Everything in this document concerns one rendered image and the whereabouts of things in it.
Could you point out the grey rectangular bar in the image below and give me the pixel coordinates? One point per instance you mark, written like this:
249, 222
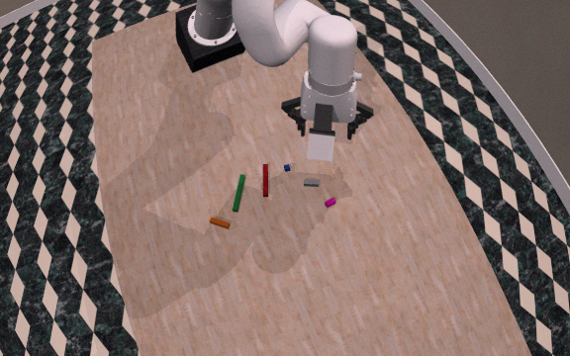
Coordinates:
311, 183

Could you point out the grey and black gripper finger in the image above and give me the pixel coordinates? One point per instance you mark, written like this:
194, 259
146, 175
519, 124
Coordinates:
294, 114
365, 114

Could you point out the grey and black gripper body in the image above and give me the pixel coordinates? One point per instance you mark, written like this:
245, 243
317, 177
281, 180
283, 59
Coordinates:
344, 105

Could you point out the red rod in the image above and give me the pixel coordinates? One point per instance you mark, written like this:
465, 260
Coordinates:
265, 180

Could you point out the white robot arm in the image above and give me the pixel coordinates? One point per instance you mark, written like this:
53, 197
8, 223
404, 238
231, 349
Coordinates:
331, 42

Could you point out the magenta rod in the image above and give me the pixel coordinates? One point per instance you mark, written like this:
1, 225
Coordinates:
330, 202

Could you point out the green rod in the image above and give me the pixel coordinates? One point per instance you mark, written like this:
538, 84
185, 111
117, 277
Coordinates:
238, 193

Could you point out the orange rod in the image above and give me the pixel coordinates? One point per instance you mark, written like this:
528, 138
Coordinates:
219, 223

